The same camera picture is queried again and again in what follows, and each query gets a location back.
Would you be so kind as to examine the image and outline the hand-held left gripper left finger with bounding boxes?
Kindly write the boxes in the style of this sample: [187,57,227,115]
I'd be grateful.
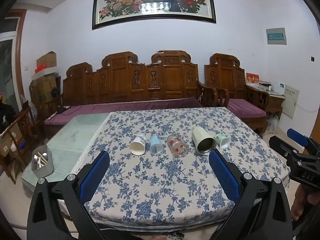
[26,150,110,240]

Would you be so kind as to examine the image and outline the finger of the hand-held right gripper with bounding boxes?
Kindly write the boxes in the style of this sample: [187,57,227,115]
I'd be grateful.
[268,135,302,161]
[287,128,320,153]

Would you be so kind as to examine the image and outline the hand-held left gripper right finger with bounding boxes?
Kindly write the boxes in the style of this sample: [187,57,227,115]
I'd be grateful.
[208,149,293,240]

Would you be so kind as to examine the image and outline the green plastic cup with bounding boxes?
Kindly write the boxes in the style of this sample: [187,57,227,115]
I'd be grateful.
[215,133,231,149]

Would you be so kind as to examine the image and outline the cream steel-lined cup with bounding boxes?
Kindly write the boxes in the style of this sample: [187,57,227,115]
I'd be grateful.
[192,126,217,156]

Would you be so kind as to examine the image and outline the white paper cup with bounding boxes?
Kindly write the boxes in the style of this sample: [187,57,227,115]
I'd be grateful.
[129,134,147,155]

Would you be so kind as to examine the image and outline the red-printed glass cup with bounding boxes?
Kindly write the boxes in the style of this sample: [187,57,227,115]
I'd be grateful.
[166,134,188,158]

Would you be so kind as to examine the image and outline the blue plastic cup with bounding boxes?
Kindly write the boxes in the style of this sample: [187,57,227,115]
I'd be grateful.
[149,134,163,155]

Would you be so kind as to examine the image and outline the person's right hand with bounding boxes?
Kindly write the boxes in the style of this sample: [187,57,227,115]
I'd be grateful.
[291,185,316,222]

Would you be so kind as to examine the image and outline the clear plastic bag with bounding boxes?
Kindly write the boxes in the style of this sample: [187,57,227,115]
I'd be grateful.
[266,113,282,133]

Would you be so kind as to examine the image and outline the wooden side table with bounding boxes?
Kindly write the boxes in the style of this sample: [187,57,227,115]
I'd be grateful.
[264,90,286,121]

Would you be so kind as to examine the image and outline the white electronic device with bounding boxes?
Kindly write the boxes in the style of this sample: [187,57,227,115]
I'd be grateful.
[271,82,286,96]

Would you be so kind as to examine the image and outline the square purple seat cushion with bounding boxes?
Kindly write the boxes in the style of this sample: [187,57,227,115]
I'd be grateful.
[226,98,267,119]

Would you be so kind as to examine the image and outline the grey plastic container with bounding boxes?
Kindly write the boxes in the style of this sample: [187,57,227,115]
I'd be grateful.
[31,144,54,179]

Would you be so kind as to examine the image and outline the wooden chopsticks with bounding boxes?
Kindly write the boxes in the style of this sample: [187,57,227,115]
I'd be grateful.
[37,151,50,167]

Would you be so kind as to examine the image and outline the blue floral tablecloth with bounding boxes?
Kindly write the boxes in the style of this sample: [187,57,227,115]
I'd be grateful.
[71,107,292,227]

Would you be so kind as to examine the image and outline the red desk calendar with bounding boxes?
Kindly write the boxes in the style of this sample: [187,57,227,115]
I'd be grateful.
[246,73,261,88]

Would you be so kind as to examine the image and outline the long purple sofa cushion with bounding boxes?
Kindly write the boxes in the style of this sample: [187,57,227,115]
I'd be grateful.
[44,97,203,132]

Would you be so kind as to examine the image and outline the wooden chair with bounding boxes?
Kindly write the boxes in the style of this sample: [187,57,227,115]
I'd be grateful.
[0,106,38,183]

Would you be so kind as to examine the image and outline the carved wooden armchair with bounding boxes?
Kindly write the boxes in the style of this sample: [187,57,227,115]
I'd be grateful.
[204,53,270,136]

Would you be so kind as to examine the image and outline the large cardboard box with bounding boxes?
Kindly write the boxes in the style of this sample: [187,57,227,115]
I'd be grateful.
[29,72,60,103]

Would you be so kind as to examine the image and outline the carved wooden sofa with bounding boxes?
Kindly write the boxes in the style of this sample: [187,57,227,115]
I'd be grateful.
[44,51,218,140]

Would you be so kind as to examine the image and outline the small cardboard box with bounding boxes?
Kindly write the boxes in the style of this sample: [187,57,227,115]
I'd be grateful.
[36,51,58,68]

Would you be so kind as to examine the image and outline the framed peacock flower painting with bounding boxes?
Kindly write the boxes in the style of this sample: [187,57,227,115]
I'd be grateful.
[92,0,217,31]

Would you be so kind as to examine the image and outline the grey wall cabinet door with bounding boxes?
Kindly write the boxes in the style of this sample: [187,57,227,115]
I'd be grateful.
[281,85,300,119]

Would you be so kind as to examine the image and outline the wall electrical panel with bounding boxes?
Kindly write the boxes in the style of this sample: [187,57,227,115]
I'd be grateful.
[266,27,287,45]

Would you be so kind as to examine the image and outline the wooden door frame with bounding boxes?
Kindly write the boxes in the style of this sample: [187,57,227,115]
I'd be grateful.
[14,8,27,103]

